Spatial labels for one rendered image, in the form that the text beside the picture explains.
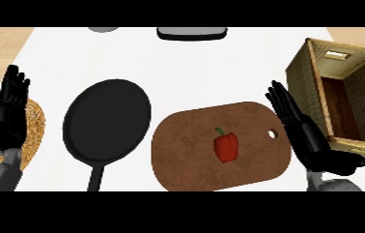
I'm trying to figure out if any round woven straw placemat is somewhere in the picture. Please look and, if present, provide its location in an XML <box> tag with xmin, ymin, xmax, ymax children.
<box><xmin>0</xmin><ymin>98</ymin><xmax>47</xmax><ymax>172</ymax></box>

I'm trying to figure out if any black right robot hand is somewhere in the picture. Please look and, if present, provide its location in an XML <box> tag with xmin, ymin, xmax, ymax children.
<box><xmin>264</xmin><ymin>79</ymin><xmax>365</xmax><ymax>177</ymax></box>

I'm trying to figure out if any grey round object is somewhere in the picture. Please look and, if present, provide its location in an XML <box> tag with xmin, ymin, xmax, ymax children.
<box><xmin>87</xmin><ymin>26</ymin><xmax>119</xmax><ymax>34</ymax></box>

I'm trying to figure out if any black frying pan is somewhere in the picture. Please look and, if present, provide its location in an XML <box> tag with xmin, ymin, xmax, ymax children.
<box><xmin>62</xmin><ymin>78</ymin><xmax>155</xmax><ymax>192</ymax></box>

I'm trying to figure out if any brown wooden cutting board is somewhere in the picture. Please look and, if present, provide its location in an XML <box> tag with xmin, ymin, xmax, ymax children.
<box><xmin>150</xmin><ymin>101</ymin><xmax>294</xmax><ymax>192</ymax></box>

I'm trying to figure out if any dark grey flat appliance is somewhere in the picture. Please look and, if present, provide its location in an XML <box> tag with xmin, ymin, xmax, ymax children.
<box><xmin>156</xmin><ymin>26</ymin><xmax>228</xmax><ymax>42</ymax></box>

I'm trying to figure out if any tan wicker basket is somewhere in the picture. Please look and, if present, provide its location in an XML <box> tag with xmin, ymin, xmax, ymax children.
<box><xmin>284</xmin><ymin>38</ymin><xmax>365</xmax><ymax>156</ymax></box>

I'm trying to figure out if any red bell pepper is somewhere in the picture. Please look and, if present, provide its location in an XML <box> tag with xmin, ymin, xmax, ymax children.
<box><xmin>212</xmin><ymin>127</ymin><xmax>240</xmax><ymax>164</ymax></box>

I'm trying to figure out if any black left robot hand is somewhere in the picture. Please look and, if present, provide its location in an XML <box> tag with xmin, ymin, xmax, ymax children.
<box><xmin>0</xmin><ymin>64</ymin><xmax>31</xmax><ymax>152</ymax></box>

